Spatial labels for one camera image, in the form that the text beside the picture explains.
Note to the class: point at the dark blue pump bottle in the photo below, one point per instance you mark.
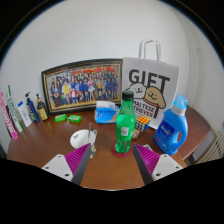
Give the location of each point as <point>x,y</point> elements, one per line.
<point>32,111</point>

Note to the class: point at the small green box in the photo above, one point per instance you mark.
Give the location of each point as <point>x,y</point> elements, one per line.
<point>74,118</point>
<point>60,118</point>

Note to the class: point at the white paper gift bag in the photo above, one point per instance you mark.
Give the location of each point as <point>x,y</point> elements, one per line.
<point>150,73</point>

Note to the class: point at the white radiator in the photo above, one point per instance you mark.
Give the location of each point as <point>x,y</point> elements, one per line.
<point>213,148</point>

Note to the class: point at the blue tissue pack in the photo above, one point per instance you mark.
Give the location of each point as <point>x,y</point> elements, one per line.
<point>106,115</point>

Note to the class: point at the flat round red coaster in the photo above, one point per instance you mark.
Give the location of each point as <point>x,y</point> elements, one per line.
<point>115,154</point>

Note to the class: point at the white paper cup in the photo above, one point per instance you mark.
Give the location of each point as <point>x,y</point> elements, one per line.
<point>80,138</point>

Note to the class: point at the white bottle with blue cap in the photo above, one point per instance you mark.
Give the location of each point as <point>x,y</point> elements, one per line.
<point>25,115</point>

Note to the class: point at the pink and white cheering stick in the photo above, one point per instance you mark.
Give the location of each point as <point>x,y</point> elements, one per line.
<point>8,118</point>

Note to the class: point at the blue detergent jug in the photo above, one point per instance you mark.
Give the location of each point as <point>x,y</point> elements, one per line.
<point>170,130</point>

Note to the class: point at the small beige card box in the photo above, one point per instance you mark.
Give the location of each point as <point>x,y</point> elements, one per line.
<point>136,134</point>

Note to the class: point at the framed group picture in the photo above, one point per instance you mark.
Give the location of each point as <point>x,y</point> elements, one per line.
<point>83,86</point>

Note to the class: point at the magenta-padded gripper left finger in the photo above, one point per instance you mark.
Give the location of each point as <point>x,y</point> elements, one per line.
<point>60,166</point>

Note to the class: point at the green plastic drink bottle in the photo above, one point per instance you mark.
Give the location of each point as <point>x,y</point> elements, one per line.
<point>125,130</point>

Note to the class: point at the colourful puzzle cube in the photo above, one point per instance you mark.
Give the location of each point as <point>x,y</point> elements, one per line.
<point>142,124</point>

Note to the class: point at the brown pump bottle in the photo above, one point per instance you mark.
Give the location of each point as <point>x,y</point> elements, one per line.
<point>42,111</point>

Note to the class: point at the green and white cheering stick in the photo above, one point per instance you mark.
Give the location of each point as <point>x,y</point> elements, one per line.
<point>15,113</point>

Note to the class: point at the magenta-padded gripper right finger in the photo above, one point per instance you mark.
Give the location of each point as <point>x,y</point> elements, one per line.
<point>165,166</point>

